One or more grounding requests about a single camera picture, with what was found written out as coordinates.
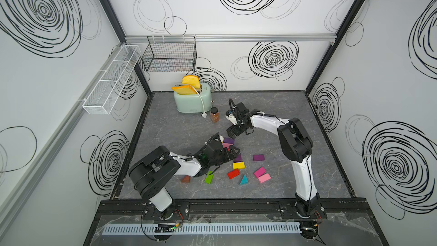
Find front yellow toast slice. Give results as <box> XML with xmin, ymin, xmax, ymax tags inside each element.
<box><xmin>172</xmin><ymin>85</ymin><xmax>198</xmax><ymax>95</ymax></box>

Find back yellow toast slice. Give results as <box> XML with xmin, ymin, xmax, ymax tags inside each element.
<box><xmin>182</xmin><ymin>75</ymin><xmax>201</xmax><ymax>90</ymax></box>

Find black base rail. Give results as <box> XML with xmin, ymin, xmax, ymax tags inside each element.
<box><xmin>94</xmin><ymin>198</ymin><xmax>370</xmax><ymax>221</ymax></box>

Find yellow block centre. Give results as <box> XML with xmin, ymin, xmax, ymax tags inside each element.
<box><xmin>232</xmin><ymin>162</ymin><xmax>245</xmax><ymax>169</ymax></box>

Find black wire basket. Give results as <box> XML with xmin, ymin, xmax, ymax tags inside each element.
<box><xmin>142</xmin><ymin>35</ymin><xmax>197</xmax><ymax>72</ymax></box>

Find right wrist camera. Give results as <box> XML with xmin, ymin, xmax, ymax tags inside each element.
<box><xmin>225</xmin><ymin>109</ymin><xmax>237</xmax><ymax>125</ymax></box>

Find mint green toaster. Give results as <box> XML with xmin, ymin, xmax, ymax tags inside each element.
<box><xmin>174</xmin><ymin>83</ymin><xmax>213</xmax><ymax>113</ymax></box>

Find red pepper spice jar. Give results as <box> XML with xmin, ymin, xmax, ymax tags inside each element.
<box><xmin>210</xmin><ymin>107</ymin><xmax>220</xmax><ymax>123</ymax></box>

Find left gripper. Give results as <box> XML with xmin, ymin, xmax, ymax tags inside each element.
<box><xmin>208</xmin><ymin>144</ymin><xmax>240</xmax><ymax>167</ymax></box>

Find white mesh wall shelf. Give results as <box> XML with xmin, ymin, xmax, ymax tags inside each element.
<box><xmin>83</xmin><ymin>45</ymin><xmax>141</xmax><ymax>115</ymax></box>

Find magenta block right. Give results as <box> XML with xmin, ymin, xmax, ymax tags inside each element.
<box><xmin>254</xmin><ymin>167</ymin><xmax>266</xmax><ymax>178</ymax></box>

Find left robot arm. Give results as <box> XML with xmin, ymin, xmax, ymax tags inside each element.
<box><xmin>128</xmin><ymin>133</ymin><xmax>241</xmax><ymax>214</ymax></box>

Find white toaster power cable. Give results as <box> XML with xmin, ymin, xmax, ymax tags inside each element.
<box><xmin>189</xmin><ymin>85</ymin><xmax>208</xmax><ymax>118</ymax></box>

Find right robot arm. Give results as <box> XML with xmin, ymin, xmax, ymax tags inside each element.
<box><xmin>225</xmin><ymin>98</ymin><xmax>320</xmax><ymax>218</ymax></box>

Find teal triangle block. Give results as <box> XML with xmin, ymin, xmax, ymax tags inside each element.
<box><xmin>240</xmin><ymin>174</ymin><xmax>248</xmax><ymax>185</ymax></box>

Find light pink block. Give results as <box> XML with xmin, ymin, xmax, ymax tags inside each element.
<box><xmin>223</xmin><ymin>143</ymin><xmax>233</xmax><ymax>149</ymax></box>
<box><xmin>258</xmin><ymin>173</ymin><xmax>271</xmax><ymax>183</ymax></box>

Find purple triangle block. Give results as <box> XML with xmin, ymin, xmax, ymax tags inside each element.
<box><xmin>233</xmin><ymin>154</ymin><xmax>242</xmax><ymax>162</ymax></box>

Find red block right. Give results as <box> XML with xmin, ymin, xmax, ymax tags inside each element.
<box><xmin>227</xmin><ymin>169</ymin><xmax>241</xmax><ymax>179</ymax></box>

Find green block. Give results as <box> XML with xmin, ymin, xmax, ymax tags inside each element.
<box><xmin>204</xmin><ymin>171</ymin><xmax>214</xmax><ymax>185</ymax></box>

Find brown triangle block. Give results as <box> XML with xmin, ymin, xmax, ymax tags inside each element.
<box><xmin>181</xmin><ymin>175</ymin><xmax>191</xmax><ymax>183</ymax></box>

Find grey slotted cable duct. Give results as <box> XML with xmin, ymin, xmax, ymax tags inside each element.
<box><xmin>102</xmin><ymin>222</ymin><xmax>302</xmax><ymax>236</ymax></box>

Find yellow toast slice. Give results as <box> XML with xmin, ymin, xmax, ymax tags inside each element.
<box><xmin>182</xmin><ymin>75</ymin><xmax>201</xmax><ymax>90</ymax></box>
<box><xmin>172</xmin><ymin>85</ymin><xmax>198</xmax><ymax>95</ymax></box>

